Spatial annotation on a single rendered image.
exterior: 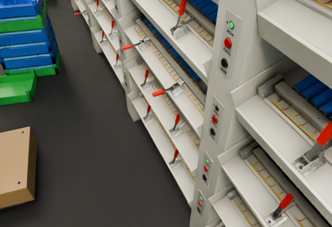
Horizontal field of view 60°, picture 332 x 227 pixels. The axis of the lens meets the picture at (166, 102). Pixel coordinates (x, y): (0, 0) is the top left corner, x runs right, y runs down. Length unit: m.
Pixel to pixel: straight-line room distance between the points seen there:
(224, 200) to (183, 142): 0.24
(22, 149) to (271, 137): 1.05
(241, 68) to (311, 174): 0.20
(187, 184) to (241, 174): 0.45
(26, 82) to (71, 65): 0.29
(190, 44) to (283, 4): 0.31
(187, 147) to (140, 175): 0.42
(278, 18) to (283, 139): 0.20
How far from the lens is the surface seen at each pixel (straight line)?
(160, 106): 1.10
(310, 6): 0.45
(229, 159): 0.71
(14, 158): 1.33
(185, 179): 1.13
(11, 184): 1.27
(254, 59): 0.51
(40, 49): 1.84
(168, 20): 0.81
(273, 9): 0.46
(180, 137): 0.99
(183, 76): 0.86
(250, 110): 0.56
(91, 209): 1.28
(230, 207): 0.87
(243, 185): 0.69
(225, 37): 0.53
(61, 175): 1.40
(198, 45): 0.70
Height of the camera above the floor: 1.12
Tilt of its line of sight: 44 degrees down
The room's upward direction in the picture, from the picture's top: straight up
